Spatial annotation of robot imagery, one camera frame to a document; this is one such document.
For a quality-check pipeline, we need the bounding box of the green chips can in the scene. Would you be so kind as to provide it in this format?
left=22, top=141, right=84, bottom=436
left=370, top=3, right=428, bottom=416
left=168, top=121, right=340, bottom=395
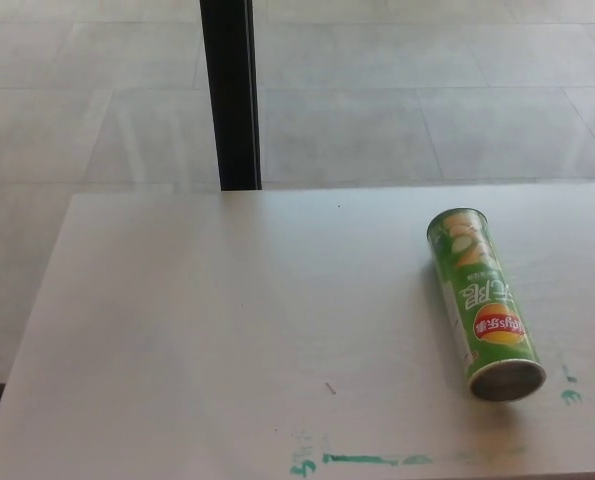
left=426, top=207, right=548, bottom=404

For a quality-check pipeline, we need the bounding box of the black window frame post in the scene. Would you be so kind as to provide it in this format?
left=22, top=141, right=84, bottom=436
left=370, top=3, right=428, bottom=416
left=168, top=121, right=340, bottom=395
left=199, top=0, right=263, bottom=192

